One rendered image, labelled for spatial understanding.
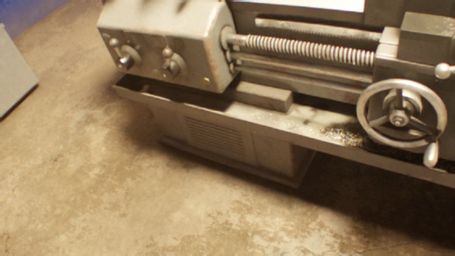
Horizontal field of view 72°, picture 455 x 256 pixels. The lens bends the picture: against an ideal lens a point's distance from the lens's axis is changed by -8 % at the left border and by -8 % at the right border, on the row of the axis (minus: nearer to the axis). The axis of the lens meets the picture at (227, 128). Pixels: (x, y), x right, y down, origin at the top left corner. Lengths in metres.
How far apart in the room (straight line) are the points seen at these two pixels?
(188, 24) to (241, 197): 0.81
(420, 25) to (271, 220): 0.97
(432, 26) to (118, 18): 1.00
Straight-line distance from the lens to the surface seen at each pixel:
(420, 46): 0.81
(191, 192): 1.62
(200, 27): 1.06
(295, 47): 1.00
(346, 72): 1.00
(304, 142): 1.13
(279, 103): 1.24
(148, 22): 1.20
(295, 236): 1.42
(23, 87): 2.87
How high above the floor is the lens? 1.28
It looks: 44 degrees down
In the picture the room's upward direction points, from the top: 16 degrees counter-clockwise
